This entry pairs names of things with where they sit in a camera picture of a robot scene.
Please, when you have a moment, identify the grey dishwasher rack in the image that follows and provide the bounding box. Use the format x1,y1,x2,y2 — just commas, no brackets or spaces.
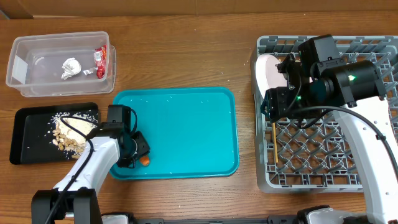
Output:
251,35,397,194

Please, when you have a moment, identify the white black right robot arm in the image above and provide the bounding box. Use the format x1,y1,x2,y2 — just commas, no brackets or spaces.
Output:
254,54,397,223

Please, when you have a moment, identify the orange carrot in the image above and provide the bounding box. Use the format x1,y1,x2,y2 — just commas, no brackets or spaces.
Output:
139,156,150,166

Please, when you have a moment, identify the wooden chopstick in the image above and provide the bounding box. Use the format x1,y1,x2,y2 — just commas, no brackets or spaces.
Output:
272,123,279,164

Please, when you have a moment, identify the clear plastic waste bin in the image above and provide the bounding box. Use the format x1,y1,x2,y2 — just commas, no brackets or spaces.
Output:
6,31,116,97

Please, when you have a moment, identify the teal serving tray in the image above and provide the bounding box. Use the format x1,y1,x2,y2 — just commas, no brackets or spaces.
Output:
110,87,239,180

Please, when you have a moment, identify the red snack wrapper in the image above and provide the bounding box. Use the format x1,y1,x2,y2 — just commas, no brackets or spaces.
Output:
94,45,107,79

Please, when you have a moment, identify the pink plate with rice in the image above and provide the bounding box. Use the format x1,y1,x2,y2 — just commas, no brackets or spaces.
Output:
255,55,287,99

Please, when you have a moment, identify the white paper tissue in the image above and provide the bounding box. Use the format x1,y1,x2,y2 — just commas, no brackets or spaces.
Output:
61,58,81,80

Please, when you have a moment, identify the rice and peanut pile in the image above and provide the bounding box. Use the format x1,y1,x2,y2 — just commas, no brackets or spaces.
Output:
45,110,98,159

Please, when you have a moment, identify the black plastic tray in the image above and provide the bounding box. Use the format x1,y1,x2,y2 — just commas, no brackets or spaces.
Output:
9,102,99,165

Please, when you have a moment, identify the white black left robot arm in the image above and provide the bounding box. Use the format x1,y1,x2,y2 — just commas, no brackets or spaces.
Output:
31,121,150,223

